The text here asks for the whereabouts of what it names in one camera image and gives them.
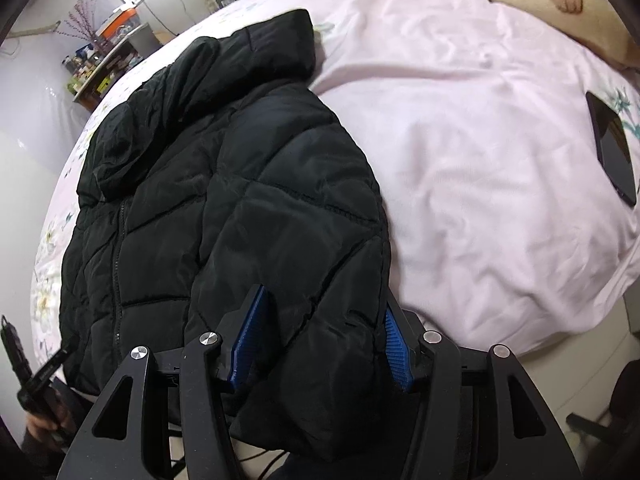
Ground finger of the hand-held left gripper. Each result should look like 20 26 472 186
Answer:
27 337 81 393
0 314 32 396

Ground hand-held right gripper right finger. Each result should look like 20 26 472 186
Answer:
382 292 583 480

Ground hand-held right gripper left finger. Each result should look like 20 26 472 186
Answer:
57 284 273 480

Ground black puffer jacket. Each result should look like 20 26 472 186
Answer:
59 8 393 448

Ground person's left hand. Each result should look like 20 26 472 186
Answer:
22 400 76 448

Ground bed with floral sheet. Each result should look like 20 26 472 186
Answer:
30 0 640 361

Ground black chair base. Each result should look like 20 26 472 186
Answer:
565 400 640 443

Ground cluttered shelf unit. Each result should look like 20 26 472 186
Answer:
62 40 141 111

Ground black phone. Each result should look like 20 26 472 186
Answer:
585 90 638 207

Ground purple flower branches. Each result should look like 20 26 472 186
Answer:
57 0 101 43

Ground orange lidded box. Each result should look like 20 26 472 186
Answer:
97 4 146 41

